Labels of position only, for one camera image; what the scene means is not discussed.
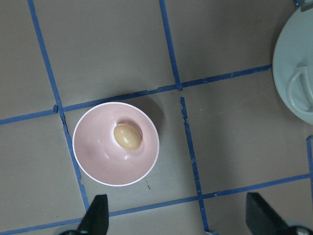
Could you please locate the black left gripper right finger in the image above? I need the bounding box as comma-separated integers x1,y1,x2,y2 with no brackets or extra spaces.
246,192,293,235

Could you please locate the glass pot lid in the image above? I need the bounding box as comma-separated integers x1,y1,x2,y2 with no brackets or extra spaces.
272,8,313,125

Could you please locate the beige egg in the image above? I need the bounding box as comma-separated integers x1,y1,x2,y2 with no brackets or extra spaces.
113,124,141,150

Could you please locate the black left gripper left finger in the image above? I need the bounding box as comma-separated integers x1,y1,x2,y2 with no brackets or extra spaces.
77,194,109,235

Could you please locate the pink bowl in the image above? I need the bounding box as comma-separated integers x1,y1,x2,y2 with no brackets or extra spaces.
72,102,159,187

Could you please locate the brown paper table cover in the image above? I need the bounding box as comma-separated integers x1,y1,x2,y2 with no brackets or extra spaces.
0,0,313,235

